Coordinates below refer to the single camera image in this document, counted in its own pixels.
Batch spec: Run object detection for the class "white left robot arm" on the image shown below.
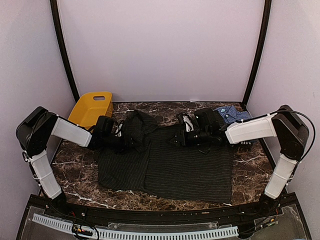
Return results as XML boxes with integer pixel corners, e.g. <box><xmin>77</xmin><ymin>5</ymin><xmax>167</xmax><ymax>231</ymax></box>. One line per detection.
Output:
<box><xmin>15</xmin><ymin>106</ymin><xmax>133</xmax><ymax>218</ymax></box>

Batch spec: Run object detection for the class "white slotted cable duct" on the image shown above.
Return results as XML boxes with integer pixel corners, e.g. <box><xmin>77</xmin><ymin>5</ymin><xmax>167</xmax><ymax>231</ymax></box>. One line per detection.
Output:
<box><xmin>32</xmin><ymin>213</ymin><xmax>239</xmax><ymax>240</ymax></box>

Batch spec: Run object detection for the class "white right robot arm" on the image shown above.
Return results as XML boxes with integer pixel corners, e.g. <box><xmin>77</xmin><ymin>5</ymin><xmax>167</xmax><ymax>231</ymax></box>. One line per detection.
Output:
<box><xmin>168</xmin><ymin>105</ymin><xmax>313</xmax><ymax>217</ymax></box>

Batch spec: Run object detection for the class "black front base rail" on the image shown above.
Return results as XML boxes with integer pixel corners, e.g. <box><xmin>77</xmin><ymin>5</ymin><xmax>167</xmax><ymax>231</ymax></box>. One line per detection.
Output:
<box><xmin>16</xmin><ymin>193</ymin><xmax>312</xmax><ymax>240</ymax></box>

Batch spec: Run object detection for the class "yellow plastic basket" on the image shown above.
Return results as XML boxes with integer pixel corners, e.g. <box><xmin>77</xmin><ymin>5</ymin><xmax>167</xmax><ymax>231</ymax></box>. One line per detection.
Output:
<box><xmin>68</xmin><ymin>91</ymin><xmax>113</xmax><ymax>130</ymax></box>

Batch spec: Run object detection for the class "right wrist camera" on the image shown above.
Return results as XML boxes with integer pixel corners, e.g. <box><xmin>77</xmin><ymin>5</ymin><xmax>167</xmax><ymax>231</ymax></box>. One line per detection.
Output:
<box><xmin>176</xmin><ymin>108</ymin><xmax>221</xmax><ymax>132</ymax></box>

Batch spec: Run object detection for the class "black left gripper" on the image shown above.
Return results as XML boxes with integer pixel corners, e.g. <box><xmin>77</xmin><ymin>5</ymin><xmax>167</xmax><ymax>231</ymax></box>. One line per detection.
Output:
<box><xmin>102</xmin><ymin>132</ymin><xmax>141</xmax><ymax>155</ymax></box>

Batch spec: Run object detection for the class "black enclosure frame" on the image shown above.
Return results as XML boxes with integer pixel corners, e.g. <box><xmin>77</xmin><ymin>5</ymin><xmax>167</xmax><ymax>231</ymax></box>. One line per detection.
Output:
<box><xmin>50</xmin><ymin>0</ymin><xmax>272</xmax><ymax>106</ymax></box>

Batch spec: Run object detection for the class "blue checked folded shirt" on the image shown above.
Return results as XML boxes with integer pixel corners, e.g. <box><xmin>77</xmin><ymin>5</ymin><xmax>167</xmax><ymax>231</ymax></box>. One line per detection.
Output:
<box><xmin>215</xmin><ymin>105</ymin><xmax>252</xmax><ymax>124</ymax></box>

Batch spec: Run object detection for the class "black pinstriped long sleeve shirt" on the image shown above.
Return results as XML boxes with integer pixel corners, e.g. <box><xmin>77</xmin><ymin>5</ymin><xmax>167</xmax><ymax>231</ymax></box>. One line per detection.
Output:
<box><xmin>97</xmin><ymin>110</ymin><xmax>233</xmax><ymax>203</ymax></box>

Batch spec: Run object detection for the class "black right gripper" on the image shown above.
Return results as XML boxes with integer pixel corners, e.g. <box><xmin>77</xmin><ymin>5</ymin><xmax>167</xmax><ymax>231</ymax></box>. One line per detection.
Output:
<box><xmin>166</xmin><ymin>128</ymin><xmax>211</xmax><ymax>148</ymax></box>

